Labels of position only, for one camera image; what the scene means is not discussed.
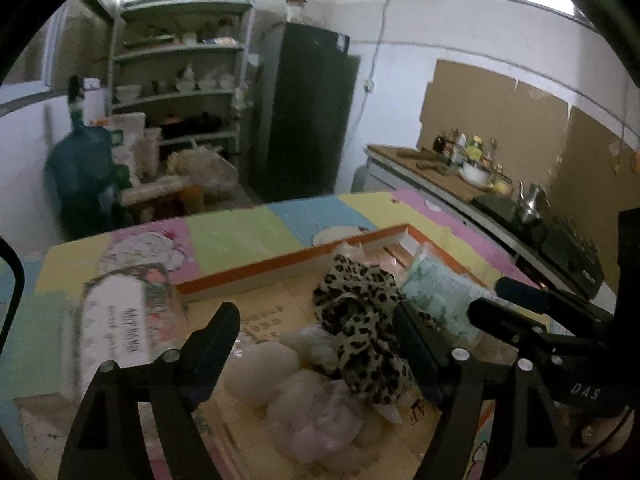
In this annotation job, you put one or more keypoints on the group of condiment bottles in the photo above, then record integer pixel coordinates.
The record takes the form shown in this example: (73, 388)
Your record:
(470, 147)

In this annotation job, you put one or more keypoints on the wall socket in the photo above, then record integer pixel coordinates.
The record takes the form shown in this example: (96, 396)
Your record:
(369, 86)

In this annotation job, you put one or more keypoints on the dark refrigerator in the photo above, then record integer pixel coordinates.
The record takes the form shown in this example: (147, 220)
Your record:
(300, 120)

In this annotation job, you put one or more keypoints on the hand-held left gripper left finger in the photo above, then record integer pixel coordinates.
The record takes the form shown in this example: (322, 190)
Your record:
(212, 360)

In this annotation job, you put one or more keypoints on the kitchen counter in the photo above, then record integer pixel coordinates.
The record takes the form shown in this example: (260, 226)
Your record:
(400, 160)

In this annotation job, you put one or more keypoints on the tall cardboard wall sheet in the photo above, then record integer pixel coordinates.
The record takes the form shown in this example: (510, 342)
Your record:
(595, 180)

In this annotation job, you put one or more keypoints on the white shelf rack with dishes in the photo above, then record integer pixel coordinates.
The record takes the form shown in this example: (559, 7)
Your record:
(180, 50)

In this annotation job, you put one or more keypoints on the cardboard box orange rim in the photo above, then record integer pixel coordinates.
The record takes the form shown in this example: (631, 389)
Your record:
(280, 300)

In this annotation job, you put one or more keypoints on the glass jar with red lid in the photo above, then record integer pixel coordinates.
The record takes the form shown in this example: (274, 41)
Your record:
(296, 10)

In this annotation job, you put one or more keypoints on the mint green packet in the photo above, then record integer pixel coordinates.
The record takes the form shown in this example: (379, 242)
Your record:
(440, 295)

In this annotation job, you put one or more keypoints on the white sack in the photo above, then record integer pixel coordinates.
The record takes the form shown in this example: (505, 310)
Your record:
(125, 140)

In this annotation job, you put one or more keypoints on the leopard print cloth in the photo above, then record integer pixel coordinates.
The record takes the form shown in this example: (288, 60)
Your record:
(360, 310)

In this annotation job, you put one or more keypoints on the person's right hand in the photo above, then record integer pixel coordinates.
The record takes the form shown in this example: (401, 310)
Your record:
(607, 432)

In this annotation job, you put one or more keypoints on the blue water jug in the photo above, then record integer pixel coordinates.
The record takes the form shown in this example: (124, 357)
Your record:
(82, 170)

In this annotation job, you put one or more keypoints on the plastic bags pile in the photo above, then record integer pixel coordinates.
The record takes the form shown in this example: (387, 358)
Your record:
(205, 170)

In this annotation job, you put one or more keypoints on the white printed packet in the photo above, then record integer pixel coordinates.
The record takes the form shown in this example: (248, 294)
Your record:
(130, 310)

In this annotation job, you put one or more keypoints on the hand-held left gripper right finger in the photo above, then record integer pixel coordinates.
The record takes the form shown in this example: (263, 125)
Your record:
(420, 355)

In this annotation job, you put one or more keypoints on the white bowl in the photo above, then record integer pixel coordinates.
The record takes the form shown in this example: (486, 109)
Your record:
(475, 172)

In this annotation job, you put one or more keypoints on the large cardboard wall sheet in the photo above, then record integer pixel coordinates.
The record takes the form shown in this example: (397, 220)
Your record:
(490, 110)

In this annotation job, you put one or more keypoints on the black stove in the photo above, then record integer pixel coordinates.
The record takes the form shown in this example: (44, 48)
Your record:
(560, 245)

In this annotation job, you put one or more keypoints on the metal kettle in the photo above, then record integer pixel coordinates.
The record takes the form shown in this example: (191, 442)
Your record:
(530, 205)

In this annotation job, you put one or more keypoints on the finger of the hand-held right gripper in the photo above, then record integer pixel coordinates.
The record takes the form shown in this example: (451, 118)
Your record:
(520, 294)
(500, 317)

